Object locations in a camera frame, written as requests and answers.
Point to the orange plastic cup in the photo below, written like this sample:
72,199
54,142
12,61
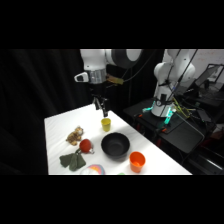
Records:
137,163

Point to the small green object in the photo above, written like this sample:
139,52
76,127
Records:
121,173

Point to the orange clamp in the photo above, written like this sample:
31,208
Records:
163,130
140,115

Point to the yellow plastic cup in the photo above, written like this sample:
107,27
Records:
106,125

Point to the red ball toy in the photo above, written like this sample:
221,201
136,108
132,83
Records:
85,146

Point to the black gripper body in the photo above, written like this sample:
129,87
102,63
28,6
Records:
97,88

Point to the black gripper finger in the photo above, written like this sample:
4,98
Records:
105,108
97,103

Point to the green leafy vegetable toy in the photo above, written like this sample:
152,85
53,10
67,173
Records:
73,161

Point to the green base light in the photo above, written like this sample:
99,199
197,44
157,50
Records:
169,116

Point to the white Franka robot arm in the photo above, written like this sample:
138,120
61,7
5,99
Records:
94,60

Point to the black bowl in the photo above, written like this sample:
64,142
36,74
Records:
115,145

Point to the white board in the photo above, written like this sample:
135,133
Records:
210,56

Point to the black curtain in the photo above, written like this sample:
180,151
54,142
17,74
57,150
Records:
33,100

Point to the black laptop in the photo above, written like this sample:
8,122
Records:
208,76

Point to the black robot stand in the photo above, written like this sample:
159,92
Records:
183,135

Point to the tiger plush toy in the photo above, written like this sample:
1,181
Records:
75,135

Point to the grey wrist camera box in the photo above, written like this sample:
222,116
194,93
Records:
81,77

